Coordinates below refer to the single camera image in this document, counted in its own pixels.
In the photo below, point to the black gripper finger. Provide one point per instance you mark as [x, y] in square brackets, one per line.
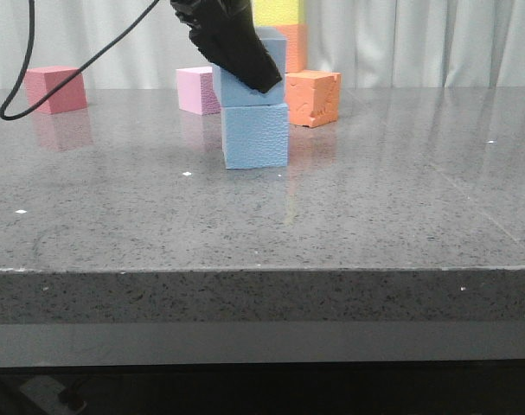
[224, 34]

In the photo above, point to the light blue foam cube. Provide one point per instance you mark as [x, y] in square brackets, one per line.
[255, 136]
[232, 92]

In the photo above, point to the yellow foam cube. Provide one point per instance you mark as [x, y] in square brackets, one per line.
[278, 12]

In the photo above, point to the smooth orange foam cube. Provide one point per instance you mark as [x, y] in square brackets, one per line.
[296, 51]

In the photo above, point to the pink foam cube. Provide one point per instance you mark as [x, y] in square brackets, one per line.
[195, 90]

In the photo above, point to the dented orange foam cube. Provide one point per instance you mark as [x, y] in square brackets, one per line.
[313, 97]

